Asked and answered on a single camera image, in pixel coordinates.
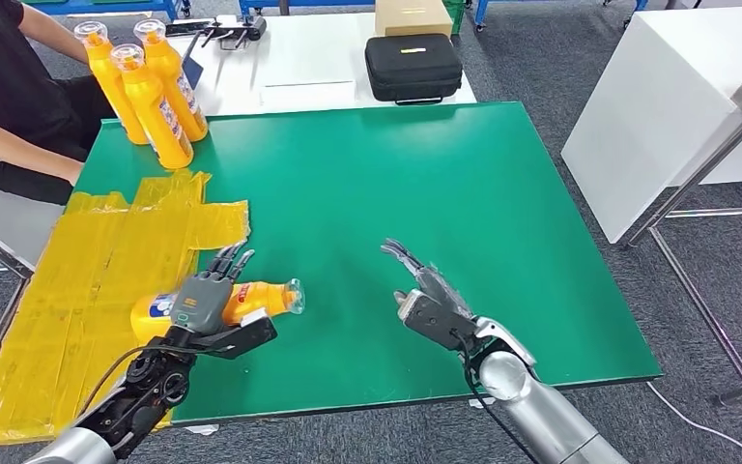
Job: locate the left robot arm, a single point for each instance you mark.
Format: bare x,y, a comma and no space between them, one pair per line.
134,397

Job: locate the black carrying case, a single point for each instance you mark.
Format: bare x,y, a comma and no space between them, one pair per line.
412,67

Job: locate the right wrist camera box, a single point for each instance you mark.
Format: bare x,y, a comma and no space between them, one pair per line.
435,320

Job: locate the grey metal bench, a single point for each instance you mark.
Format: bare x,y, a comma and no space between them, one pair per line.
0,224

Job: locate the cardboard box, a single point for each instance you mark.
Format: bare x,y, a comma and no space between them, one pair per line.
412,16

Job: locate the green plastic crate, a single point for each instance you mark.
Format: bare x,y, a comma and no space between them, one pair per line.
455,11

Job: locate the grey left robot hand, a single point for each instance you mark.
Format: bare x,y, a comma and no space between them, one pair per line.
201,304

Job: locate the blue metal rack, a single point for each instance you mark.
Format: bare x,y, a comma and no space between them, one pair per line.
102,6

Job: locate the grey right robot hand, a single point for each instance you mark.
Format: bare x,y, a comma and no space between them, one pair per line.
438,288

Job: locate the white panel desk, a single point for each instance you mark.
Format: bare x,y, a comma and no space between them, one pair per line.
659,102

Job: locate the white flat sheet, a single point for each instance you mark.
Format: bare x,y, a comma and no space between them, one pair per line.
310,96

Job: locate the white table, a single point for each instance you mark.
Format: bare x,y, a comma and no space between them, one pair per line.
307,51

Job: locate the yellow taped plastic sheet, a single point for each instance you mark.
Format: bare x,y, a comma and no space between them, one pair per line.
76,288

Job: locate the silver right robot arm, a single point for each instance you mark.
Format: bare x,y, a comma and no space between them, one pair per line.
537,410

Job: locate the person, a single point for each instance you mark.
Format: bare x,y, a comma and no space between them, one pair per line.
6,83

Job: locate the black phone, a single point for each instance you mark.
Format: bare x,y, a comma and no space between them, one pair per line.
185,28

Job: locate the black remote controller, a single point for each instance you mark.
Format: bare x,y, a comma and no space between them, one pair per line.
252,29

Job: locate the person's right forearm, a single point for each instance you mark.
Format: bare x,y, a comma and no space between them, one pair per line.
12,147

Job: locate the person's left forearm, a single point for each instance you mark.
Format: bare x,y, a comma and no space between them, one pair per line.
51,32

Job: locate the orange detergent bottle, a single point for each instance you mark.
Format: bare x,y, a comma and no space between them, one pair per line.
150,105
108,77
169,70
262,298

